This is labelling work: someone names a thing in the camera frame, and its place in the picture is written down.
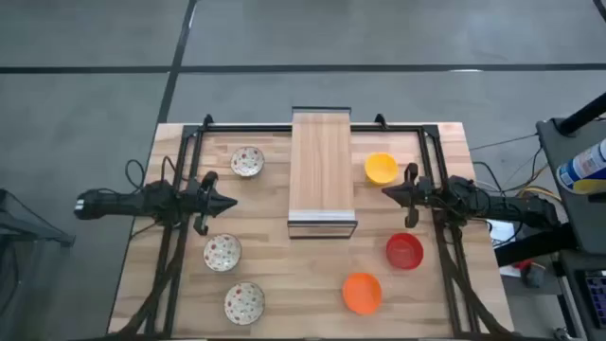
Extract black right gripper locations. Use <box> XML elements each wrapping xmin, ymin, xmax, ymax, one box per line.
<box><xmin>382</xmin><ymin>162</ymin><xmax>435</xmax><ymax>229</ymax></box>

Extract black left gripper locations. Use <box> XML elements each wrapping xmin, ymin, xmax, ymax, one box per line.
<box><xmin>186</xmin><ymin>170</ymin><xmax>238</xmax><ymax>237</ymax></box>

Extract yellow plastic mini bowl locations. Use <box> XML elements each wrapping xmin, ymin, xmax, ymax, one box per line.
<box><xmin>364</xmin><ymin>152</ymin><xmax>401</xmax><ymax>186</ymax></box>

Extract floral mini bowl green outside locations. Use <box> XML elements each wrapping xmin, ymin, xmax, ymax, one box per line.
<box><xmin>203</xmin><ymin>233</ymin><xmax>242</xmax><ymax>273</ymax></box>
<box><xmin>230</xmin><ymin>145</ymin><xmax>266</xmax><ymax>178</ymax></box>
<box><xmin>223</xmin><ymin>281</ymin><xmax>266</xmax><ymax>326</ymax></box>

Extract red plastic mini bowl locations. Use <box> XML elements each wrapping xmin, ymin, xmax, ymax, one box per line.
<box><xmin>384</xmin><ymin>231</ymin><xmax>425</xmax><ymax>271</ymax></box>

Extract orange plastic mini bowl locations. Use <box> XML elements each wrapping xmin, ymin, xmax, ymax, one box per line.
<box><xmin>341</xmin><ymin>272</ymin><xmax>383</xmax><ymax>316</ymax></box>

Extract wooden shelf riser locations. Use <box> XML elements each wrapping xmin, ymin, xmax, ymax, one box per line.
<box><xmin>287</xmin><ymin>106</ymin><xmax>359</xmax><ymax>240</ymax></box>

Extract white paper sheet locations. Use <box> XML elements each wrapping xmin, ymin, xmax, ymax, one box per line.
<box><xmin>489</xmin><ymin>220</ymin><xmax>517</xmax><ymax>251</ymax></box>

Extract black cart crossbar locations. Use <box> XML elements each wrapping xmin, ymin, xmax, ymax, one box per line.
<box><xmin>494</xmin><ymin>222</ymin><xmax>579</xmax><ymax>267</ymax></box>

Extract small grey box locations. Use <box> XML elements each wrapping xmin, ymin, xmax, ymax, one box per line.
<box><xmin>523</xmin><ymin>263</ymin><xmax>546</xmax><ymax>289</ymax></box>

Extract grey equipment cart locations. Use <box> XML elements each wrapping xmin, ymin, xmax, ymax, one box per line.
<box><xmin>535</xmin><ymin>117</ymin><xmax>606</xmax><ymax>256</ymax></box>

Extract grey metal stand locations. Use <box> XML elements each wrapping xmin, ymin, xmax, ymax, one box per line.
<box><xmin>0</xmin><ymin>188</ymin><xmax>77</xmax><ymax>341</ymax></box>

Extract blue white wipes canister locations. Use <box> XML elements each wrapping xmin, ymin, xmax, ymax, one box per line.
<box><xmin>557</xmin><ymin>138</ymin><xmax>606</xmax><ymax>193</ymax></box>

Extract yellow round lid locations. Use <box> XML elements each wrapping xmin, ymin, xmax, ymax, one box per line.
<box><xmin>572</xmin><ymin>178</ymin><xmax>606</xmax><ymax>196</ymax></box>

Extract black pole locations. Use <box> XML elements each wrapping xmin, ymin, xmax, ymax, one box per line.
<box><xmin>556</xmin><ymin>92</ymin><xmax>606</xmax><ymax>136</ymax></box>

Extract dark keypad device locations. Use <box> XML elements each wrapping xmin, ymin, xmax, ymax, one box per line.
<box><xmin>585</xmin><ymin>272</ymin><xmax>606</xmax><ymax>316</ymax></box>

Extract black aluminium table frame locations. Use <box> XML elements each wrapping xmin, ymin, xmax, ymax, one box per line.
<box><xmin>106</xmin><ymin>113</ymin><xmax>518</xmax><ymax>341</ymax></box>

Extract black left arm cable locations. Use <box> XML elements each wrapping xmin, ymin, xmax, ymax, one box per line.
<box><xmin>124</xmin><ymin>158</ymin><xmax>146</xmax><ymax>190</ymax></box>

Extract thin black floor cable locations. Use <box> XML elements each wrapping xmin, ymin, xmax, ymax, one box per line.
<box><xmin>468</xmin><ymin>134</ymin><xmax>540</xmax><ymax>152</ymax></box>

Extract yellow cable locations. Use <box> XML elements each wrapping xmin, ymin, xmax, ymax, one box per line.
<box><xmin>515</xmin><ymin>186</ymin><xmax>562</xmax><ymax>200</ymax></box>

